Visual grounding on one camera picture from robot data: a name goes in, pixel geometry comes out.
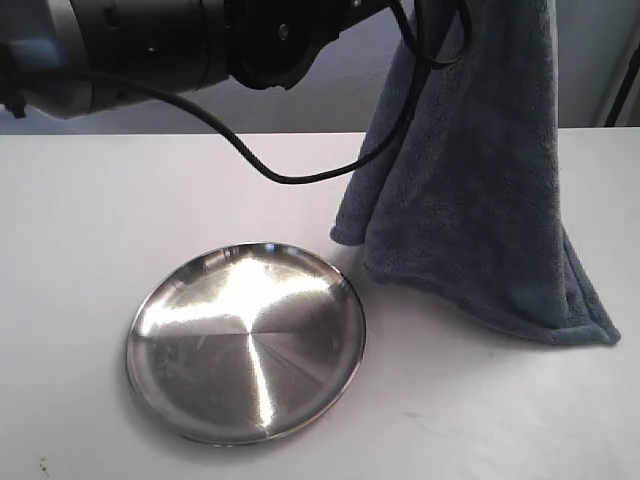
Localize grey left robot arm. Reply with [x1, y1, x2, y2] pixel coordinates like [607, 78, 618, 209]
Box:
[1, 1, 386, 119]

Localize grey-blue fleece towel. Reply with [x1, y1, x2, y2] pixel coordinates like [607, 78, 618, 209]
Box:
[331, 1, 620, 345]

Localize round stainless steel plate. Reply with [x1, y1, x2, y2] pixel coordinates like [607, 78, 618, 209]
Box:
[125, 242, 366, 447]

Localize white backdrop curtain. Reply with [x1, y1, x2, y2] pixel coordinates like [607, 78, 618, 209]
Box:
[1, 1, 639, 135]

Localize black light stand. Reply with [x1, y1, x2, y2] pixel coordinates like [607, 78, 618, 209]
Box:
[604, 45, 640, 128]

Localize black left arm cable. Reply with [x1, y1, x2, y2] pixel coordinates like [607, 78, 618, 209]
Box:
[0, 0, 474, 186]

